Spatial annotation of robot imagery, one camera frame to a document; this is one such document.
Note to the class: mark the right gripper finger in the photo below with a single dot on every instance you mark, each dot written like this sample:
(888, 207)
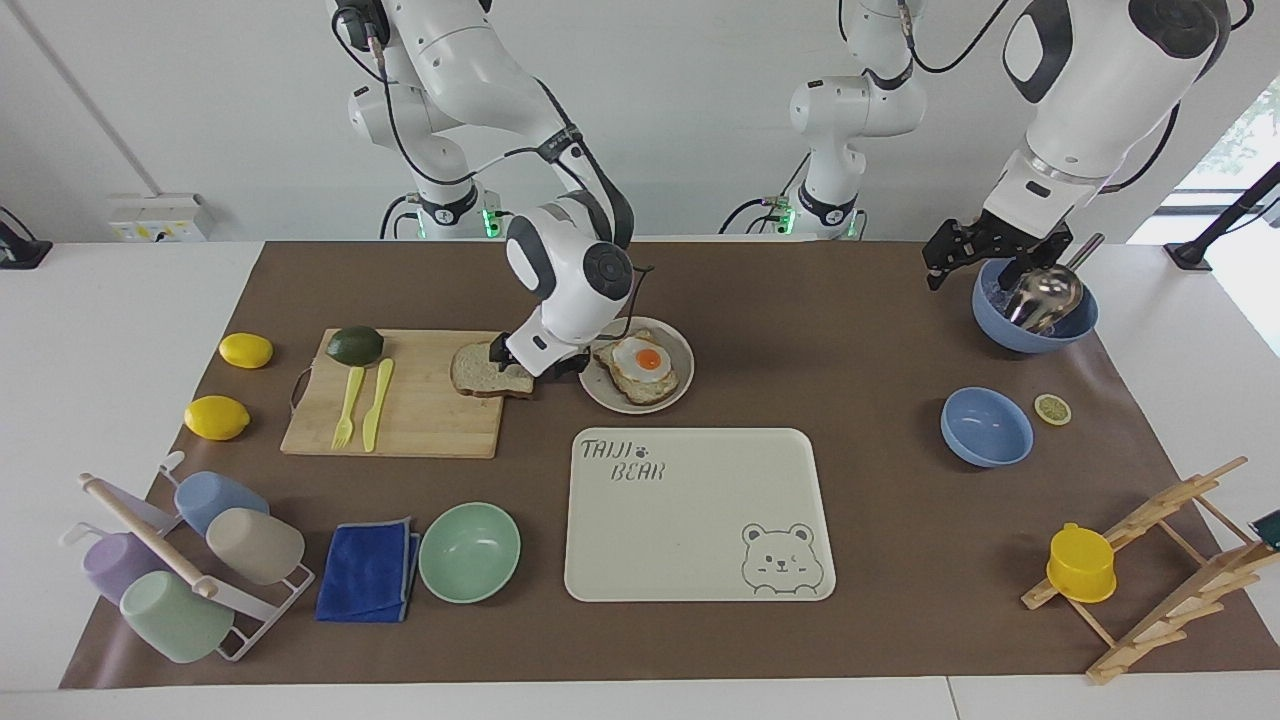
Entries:
(570, 364)
(498, 352)

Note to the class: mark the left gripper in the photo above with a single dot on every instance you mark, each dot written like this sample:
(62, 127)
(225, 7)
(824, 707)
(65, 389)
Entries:
(1015, 234)

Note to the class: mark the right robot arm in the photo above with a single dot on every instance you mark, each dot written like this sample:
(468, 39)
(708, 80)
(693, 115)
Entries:
(450, 70)

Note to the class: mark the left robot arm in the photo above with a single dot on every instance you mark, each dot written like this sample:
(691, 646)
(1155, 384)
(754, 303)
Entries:
(1100, 90)

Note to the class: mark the light grey round plate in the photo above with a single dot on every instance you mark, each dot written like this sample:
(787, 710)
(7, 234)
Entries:
(600, 395)

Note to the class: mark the plain bread slice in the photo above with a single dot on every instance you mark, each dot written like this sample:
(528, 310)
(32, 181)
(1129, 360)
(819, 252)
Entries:
(478, 375)

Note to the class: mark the metal ladle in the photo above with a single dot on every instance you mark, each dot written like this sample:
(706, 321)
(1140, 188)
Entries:
(1048, 296)

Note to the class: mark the fried egg on toast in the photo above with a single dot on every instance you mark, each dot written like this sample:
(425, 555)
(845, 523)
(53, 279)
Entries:
(650, 388)

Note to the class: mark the blue bowl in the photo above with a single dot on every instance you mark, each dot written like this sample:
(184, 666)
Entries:
(1030, 338)
(987, 427)

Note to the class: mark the wooden cutting board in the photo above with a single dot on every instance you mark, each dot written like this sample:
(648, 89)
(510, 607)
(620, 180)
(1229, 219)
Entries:
(430, 420)

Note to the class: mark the yellow-green plastic knife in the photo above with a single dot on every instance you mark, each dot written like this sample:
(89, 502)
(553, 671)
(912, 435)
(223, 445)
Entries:
(377, 403)

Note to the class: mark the dark green avocado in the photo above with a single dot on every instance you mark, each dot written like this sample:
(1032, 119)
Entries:
(355, 345)

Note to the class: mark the yellow-green plastic fork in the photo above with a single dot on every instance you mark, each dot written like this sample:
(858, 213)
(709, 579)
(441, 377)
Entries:
(347, 405)

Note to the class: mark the lemon slice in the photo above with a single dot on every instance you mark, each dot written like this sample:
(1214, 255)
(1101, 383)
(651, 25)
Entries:
(1052, 409)

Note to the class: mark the cream tray with bear print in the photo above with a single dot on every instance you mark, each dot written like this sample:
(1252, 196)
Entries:
(690, 520)

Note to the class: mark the green bowl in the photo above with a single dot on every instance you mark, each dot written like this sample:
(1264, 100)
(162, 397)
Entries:
(469, 552)

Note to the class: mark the black stand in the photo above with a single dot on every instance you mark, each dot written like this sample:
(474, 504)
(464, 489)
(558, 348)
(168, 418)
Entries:
(1215, 225)
(20, 250)

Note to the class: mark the yellow lemon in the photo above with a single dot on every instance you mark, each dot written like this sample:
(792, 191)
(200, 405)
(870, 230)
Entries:
(216, 417)
(245, 350)

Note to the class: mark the blue folded cloth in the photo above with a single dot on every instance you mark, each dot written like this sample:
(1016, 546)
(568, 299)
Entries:
(365, 572)

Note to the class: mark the beige cup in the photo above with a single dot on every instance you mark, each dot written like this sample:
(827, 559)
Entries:
(258, 547)

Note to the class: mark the blue cup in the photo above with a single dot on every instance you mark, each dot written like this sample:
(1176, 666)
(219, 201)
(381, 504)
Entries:
(215, 498)

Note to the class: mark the yellow cup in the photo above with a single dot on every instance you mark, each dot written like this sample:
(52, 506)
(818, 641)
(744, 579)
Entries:
(1081, 565)

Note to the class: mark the dark green object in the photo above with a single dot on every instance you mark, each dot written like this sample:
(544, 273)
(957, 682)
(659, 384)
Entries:
(1268, 530)

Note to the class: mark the white cup rack with rod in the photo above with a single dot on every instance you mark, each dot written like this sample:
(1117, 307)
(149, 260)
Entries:
(150, 538)

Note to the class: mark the wooden drying rack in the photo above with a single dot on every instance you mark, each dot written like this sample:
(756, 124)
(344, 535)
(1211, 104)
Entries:
(1165, 610)

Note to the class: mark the green cup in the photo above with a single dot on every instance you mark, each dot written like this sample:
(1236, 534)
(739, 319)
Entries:
(172, 618)

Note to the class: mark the purple cup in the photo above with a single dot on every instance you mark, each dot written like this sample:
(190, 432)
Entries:
(115, 565)

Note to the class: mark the white wall socket box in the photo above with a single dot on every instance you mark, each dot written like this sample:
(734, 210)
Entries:
(160, 218)

